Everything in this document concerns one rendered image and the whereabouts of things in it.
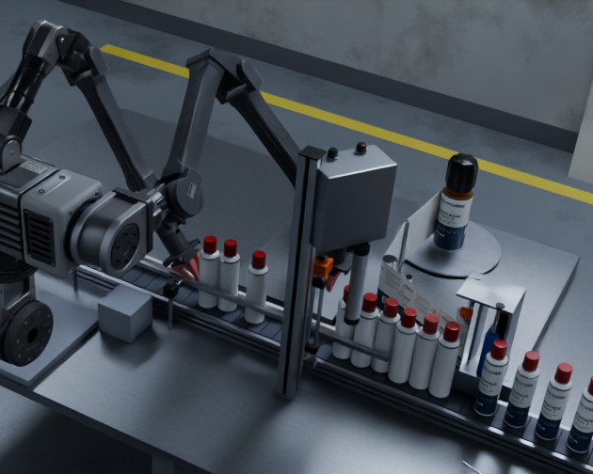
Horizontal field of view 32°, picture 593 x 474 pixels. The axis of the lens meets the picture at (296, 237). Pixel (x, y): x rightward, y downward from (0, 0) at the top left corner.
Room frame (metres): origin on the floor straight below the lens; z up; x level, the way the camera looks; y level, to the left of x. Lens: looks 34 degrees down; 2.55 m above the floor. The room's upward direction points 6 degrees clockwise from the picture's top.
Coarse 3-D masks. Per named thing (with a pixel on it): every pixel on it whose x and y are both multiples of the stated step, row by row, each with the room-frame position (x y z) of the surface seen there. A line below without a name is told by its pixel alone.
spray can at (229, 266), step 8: (232, 240) 2.15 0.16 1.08; (224, 248) 2.13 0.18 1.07; (232, 248) 2.12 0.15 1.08; (224, 256) 2.13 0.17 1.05; (232, 256) 2.12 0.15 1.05; (224, 264) 2.11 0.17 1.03; (232, 264) 2.11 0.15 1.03; (224, 272) 2.11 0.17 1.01; (232, 272) 2.11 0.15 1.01; (224, 280) 2.11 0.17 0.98; (232, 280) 2.12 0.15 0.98; (224, 288) 2.11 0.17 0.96; (232, 288) 2.12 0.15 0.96; (224, 304) 2.11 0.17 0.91; (232, 304) 2.12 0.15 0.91; (224, 312) 2.11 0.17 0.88
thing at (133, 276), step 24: (144, 288) 2.19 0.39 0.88; (192, 288) 2.20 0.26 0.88; (216, 312) 2.11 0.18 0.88; (240, 312) 2.12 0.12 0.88; (264, 336) 2.04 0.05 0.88; (312, 336) 2.05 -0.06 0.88; (336, 360) 1.97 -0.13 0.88; (384, 384) 1.90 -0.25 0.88; (408, 384) 1.91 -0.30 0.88; (456, 408) 1.84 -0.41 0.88; (504, 408) 1.85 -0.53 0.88; (528, 432) 1.78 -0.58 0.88; (576, 456) 1.72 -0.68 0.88
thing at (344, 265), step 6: (318, 252) 2.10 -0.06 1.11; (324, 252) 2.07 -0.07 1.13; (330, 252) 2.05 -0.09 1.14; (336, 252) 2.05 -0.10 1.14; (342, 252) 2.06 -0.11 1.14; (336, 258) 2.05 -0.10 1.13; (342, 258) 2.06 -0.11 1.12; (348, 258) 2.09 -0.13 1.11; (336, 264) 2.05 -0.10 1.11; (342, 264) 2.06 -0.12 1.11; (348, 264) 2.06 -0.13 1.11; (336, 270) 2.05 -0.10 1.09; (342, 270) 2.04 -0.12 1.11; (348, 270) 2.04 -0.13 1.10
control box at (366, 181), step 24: (336, 168) 1.88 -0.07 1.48; (360, 168) 1.88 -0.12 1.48; (384, 168) 1.90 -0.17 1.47; (336, 192) 1.85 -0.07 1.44; (360, 192) 1.88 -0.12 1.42; (384, 192) 1.91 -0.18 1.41; (336, 216) 1.85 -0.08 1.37; (360, 216) 1.88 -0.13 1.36; (384, 216) 1.91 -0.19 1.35; (312, 240) 1.86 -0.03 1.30; (336, 240) 1.85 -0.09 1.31; (360, 240) 1.88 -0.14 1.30
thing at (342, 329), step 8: (344, 296) 1.99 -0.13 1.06; (344, 304) 1.98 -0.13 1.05; (344, 312) 1.97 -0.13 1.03; (336, 320) 1.99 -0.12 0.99; (336, 328) 1.98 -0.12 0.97; (344, 328) 1.97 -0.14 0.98; (352, 328) 1.97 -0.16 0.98; (344, 336) 1.97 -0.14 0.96; (352, 336) 1.98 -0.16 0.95; (336, 344) 1.98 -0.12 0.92; (336, 352) 1.97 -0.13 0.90; (344, 352) 1.97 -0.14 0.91
